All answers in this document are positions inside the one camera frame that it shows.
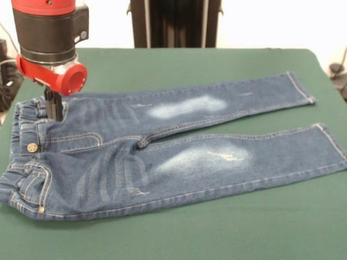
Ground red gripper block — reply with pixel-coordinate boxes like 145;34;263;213
15;53;88;122

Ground blue denim jeans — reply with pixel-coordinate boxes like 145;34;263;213
0;70;347;222

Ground dark green table cloth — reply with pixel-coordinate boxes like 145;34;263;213
0;48;347;260

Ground black round stand base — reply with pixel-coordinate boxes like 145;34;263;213
329;45;347;102

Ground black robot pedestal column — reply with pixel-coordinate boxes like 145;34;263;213
126;0;224;49

